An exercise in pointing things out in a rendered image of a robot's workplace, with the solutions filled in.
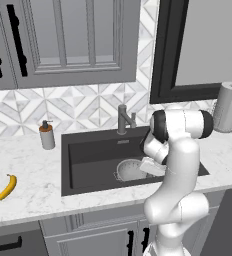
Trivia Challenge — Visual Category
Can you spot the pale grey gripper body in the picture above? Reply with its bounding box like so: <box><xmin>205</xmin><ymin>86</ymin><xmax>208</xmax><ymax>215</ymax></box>
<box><xmin>140</xmin><ymin>156</ymin><xmax>168</xmax><ymax>177</ymax></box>

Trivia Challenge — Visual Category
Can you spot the white colander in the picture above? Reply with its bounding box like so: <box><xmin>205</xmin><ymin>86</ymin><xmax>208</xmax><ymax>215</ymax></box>
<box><xmin>113</xmin><ymin>158</ymin><xmax>162</xmax><ymax>183</ymax></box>

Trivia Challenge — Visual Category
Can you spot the grey sink faucet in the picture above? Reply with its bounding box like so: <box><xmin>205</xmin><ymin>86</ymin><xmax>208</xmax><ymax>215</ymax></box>
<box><xmin>116</xmin><ymin>103</ymin><xmax>138</xmax><ymax>136</ymax></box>

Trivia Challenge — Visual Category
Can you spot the dark sink basin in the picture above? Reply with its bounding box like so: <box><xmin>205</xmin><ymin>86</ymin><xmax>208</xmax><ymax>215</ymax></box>
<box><xmin>60</xmin><ymin>125</ymin><xmax>211</xmax><ymax>198</ymax></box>

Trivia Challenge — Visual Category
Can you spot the yellow banana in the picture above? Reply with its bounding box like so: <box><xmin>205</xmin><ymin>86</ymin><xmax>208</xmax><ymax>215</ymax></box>
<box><xmin>0</xmin><ymin>173</ymin><xmax>18</xmax><ymax>203</ymax></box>

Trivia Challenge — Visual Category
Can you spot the grey base cupboard door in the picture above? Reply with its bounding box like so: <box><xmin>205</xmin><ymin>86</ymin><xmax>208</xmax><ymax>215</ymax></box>
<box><xmin>43</xmin><ymin>219</ymin><xmax>140</xmax><ymax>256</ymax></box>
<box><xmin>137</xmin><ymin>205</ymin><xmax>221</xmax><ymax>256</ymax></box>

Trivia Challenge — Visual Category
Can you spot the dark grey appliance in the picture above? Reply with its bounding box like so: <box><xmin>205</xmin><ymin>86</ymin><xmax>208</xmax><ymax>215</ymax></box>
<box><xmin>199</xmin><ymin>187</ymin><xmax>232</xmax><ymax>256</ymax></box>

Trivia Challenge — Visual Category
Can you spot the white paper towel roll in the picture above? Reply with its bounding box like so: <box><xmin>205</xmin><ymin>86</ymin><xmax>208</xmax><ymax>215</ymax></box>
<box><xmin>212</xmin><ymin>80</ymin><xmax>232</xmax><ymax>134</ymax></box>

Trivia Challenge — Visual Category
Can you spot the grey soap dispenser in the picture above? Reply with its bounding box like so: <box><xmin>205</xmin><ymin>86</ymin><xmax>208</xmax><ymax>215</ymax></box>
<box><xmin>38</xmin><ymin>119</ymin><xmax>57</xmax><ymax>151</ymax></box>

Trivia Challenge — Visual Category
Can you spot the black framed window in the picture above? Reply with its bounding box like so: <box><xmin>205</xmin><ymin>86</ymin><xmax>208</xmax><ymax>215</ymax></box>
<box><xmin>149</xmin><ymin>0</ymin><xmax>232</xmax><ymax>105</ymax></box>

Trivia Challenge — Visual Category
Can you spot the dark dishwasher front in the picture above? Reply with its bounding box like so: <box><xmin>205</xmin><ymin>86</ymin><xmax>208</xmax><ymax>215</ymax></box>
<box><xmin>0</xmin><ymin>220</ymin><xmax>50</xmax><ymax>256</ymax></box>

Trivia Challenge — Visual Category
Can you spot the black dishwasher handle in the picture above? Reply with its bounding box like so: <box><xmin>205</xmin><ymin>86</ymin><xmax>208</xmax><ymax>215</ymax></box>
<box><xmin>0</xmin><ymin>235</ymin><xmax>24</xmax><ymax>254</ymax></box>

